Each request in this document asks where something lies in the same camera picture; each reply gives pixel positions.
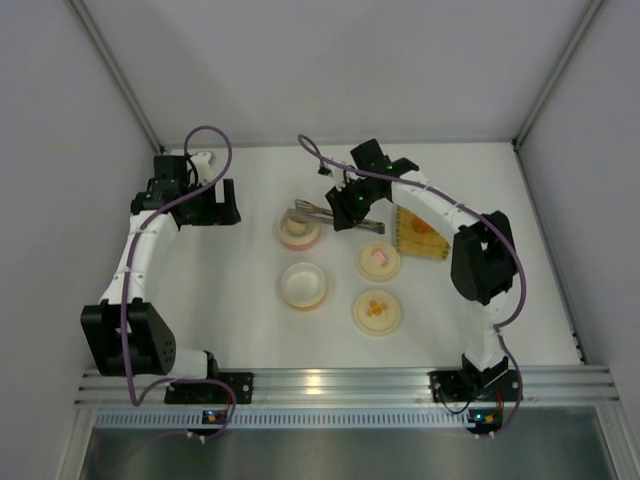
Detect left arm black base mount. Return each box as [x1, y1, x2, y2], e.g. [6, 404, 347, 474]
[164, 372, 254, 405]

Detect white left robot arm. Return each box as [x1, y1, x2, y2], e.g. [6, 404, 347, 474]
[80, 151, 241, 379]

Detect cream lid with pink knob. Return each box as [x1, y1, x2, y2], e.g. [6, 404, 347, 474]
[356, 241, 401, 282]

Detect left aluminium frame post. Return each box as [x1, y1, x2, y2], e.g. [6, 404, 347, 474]
[63, 0, 165, 154]

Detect cream lid with orange knob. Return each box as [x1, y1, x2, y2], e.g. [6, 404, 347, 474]
[353, 290, 402, 337]

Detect right aluminium frame post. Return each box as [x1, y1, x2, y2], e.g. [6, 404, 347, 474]
[511, 0, 609, 153]

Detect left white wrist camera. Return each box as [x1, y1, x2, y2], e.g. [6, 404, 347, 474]
[191, 151, 216, 184]

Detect pink lunch box bowl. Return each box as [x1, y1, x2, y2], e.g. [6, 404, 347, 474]
[277, 209, 321, 251]

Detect aluminium front rail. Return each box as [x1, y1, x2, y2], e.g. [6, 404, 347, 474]
[73, 365, 621, 410]

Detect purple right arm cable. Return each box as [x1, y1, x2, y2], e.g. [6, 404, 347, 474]
[297, 133, 527, 437]

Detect orange fried food piece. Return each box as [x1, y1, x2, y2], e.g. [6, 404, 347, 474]
[412, 217, 434, 235]

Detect orange lunch box bowl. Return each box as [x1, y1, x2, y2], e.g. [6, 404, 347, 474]
[280, 262, 328, 311]

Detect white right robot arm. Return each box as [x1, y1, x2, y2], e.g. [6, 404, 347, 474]
[318, 140, 519, 397]

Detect aluminium frame post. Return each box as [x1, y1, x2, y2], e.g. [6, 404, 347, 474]
[63, 0, 165, 154]
[511, 0, 609, 153]

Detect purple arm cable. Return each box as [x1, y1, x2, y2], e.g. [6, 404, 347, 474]
[297, 133, 527, 437]
[119, 125, 235, 407]

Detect metal tongs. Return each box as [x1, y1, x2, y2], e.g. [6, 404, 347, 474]
[287, 199, 386, 235]

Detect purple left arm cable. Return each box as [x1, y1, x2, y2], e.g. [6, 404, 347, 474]
[119, 125, 235, 407]

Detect white steamed bun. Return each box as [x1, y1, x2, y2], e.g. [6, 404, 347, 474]
[284, 216, 308, 237]

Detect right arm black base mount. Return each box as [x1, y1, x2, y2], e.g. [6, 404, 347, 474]
[428, 369, 520, 404]

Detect slotted grey cable duct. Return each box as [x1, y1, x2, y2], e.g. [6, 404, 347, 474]
[92, 407, 609, 431]

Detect woven bamboo tray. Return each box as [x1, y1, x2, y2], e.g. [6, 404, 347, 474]
[393, 207, 451, 261]

